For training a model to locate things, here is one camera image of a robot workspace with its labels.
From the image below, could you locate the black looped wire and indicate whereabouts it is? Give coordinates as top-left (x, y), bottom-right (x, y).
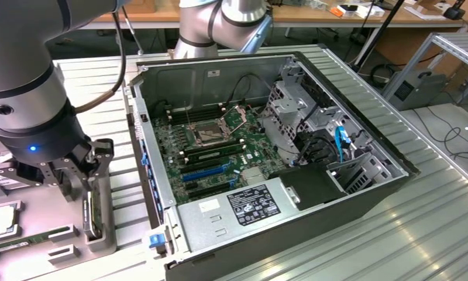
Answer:
top-left (227, 73), bottom-right (275, 107)

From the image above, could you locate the CPU socket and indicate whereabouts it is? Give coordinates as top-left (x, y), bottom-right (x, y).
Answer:
top-left (189, 120), bottom-right (230, 148)

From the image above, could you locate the grey parts rack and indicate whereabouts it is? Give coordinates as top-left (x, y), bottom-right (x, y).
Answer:
top-left (0, 137), bottom-right (118, 281)

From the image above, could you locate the brown cardboard box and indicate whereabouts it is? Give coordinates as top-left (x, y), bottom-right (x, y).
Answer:
top-left (373, 28), bottom-right (465, 68)

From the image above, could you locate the black desk device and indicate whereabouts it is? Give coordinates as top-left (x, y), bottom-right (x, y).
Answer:
top-left (441, 0), bottom-right (468, 20)

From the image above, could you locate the open black PC case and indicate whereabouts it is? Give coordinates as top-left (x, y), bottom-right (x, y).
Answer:
top-left (117, 43), bottom-right (421, 281)

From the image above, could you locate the dark RAM stick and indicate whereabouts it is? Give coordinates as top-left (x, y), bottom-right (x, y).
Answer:
top-left (183, 143), bottom-right (246, 163)

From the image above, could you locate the white paper sheet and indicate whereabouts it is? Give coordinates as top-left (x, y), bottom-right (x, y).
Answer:
top-left (402, 4), bottom-right (448, 21)

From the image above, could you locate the perforated metal disk bay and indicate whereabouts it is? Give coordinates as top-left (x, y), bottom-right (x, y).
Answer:
top-left (261, 79), bottom-right (338, 149)

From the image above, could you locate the dangling cable with plug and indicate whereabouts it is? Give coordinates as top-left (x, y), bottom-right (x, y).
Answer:
top-left (122, 13), bottom-right (145, 56)

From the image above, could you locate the metal socket cover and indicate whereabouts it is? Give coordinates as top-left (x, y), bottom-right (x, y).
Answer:
top-left (217, 104), bottom-right (253, 138)

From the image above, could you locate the silver chipset heatsink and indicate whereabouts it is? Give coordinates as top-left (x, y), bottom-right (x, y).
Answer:
top-left (239, 167), bottom-right (266, 184)

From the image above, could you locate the black plastic shroud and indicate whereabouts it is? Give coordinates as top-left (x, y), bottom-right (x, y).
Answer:
top-left (277, 163), bottom-right (348, 212)

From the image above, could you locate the thin metal locking lever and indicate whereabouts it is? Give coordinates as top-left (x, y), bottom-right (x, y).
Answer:
top-left (182, 100), bottom-right (193, 131)

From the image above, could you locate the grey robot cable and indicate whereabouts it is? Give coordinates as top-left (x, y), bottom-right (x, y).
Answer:
top-left (74, 8), bottom-right (126, 114)

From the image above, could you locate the blue data wire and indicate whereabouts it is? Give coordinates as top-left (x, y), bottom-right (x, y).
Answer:
top-left (333, 125), bottom-right (354, 164)

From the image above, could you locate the wooden desk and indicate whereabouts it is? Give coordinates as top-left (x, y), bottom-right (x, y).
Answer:
top-left (67, 0), bottom-right (182, 32)
top-left (270, 0), bottom-right (468, 30)

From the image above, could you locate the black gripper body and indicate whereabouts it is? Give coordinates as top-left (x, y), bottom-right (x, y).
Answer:
top-left (0, 98), bottom-right (93, 187)

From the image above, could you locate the black RAM slot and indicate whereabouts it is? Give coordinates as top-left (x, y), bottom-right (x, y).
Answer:
top-left (178, 137), bottom-right (242, 153)
top-left (166, 105), bottom-right (223, 119)
top-left (170, 112), bottom-right (223, 126)
top-left (167, 108), bottom-right (223, 122)
top-left (165, 101), bottom-right (222, 115)
top-left (179, 140), bottom-right (243, 156)

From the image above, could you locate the white flat box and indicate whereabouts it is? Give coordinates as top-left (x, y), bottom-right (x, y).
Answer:
top-left (346, 4), bottom-right (386, 18)

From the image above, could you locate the grey metal box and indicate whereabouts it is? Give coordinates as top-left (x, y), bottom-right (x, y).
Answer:
top-left (392, 71), bottom-right (448, 111)

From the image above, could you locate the blue case latch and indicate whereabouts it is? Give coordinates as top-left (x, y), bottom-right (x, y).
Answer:
top-left (145, 232), bottom-right (167, 250)

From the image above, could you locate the black tripod pole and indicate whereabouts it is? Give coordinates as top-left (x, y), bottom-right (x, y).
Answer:
top-left (352, 0), bottom-right (406, 67)

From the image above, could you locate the black drive power wire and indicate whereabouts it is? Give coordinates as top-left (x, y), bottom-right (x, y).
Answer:
top-left (296, 131), bottom-right (341, 168)

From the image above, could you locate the blue expansion slot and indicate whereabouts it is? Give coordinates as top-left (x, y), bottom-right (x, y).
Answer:
top-left (181, 165), bottom-right (226, 181)

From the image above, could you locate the grey power supply unit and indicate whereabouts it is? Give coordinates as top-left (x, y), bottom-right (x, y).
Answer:
top-left (173, 176), bottom-right (300, 256)

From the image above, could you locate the long black expansion slot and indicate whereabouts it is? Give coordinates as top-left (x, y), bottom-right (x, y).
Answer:
top-left (186, 183), bottom-right (234, 196)
top-left (177, 157), bottom-right (222, 174)
top-left (189, 189), bottom-right (238, 203)

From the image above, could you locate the green motherboard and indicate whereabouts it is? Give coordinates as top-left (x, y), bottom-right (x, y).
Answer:
top-left (150, 105), bottom-right (296, 205)

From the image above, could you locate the green RAM stick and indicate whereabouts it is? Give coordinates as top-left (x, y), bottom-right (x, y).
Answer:
top-left (0, 234), bottom-right (53, 252)

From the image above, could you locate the aluminium profile frame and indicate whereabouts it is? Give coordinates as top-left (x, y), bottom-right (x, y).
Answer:
top-left (380, 31), bottom-right (468, 104)

